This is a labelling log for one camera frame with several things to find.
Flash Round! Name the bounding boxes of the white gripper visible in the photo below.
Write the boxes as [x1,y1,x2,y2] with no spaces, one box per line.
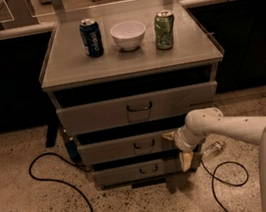
[162,124,207,172]

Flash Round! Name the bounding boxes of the grey bottom drawer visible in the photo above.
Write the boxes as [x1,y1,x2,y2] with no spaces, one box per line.
[92,155,182,187]

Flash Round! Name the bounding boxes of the grey drawer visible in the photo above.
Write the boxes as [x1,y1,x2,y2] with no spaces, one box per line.
[57,81,217,135]
[92,155,182,187]
[77,132,175,165]

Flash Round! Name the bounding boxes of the grey middle drawer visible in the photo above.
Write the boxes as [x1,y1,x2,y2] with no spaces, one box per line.
[77,132,175,165]

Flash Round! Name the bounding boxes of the grey top drawer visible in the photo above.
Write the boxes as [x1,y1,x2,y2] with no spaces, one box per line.
[57,81,217,135]

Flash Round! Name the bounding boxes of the grey drawer cabinet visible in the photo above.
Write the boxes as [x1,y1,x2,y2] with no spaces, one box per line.
[42,0,223,189]

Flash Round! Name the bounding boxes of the clear plastic connector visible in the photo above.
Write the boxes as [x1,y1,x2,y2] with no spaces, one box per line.
[202,141,227,162]

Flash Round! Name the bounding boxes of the blue power adapter box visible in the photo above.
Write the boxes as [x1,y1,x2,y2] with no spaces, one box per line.
[64,140,81,163]

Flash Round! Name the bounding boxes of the white bowl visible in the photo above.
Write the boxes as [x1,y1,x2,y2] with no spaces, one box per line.
[110,20,146,52]

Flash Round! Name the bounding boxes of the green soda can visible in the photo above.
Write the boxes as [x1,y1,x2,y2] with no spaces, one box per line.
[154,9,174,50]

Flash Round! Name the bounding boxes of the blue Pepsi can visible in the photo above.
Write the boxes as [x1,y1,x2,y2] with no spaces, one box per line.
[79,18,104,58]

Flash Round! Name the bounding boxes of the dark lab counter right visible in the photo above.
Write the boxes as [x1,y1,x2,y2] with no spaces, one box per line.
[182,0,266,92]

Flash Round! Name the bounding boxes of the dark lab counter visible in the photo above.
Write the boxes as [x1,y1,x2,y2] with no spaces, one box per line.
[0,30,55,132]
[182,0,266,92]

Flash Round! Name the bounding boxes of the dark lab counter left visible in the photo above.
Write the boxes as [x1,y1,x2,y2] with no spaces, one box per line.
[0,30,55,132]

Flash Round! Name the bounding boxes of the black cable on right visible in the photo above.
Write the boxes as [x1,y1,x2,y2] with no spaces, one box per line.
[200,152,256,212]

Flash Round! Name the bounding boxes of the black cable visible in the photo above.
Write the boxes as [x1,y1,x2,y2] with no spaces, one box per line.
[200,152,256,212]
[25,146,98,212]

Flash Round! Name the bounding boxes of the black cable on left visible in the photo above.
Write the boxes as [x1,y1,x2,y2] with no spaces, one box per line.
[25,146,98,212]

